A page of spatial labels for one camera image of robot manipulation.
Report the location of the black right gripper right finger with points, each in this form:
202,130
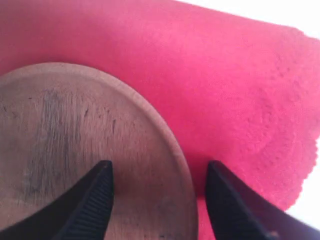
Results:
237,212

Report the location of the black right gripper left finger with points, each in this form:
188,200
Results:
81,213

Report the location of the brown wooden plate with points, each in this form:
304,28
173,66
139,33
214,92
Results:
58,120

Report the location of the red table cloth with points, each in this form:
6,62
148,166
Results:
237,90

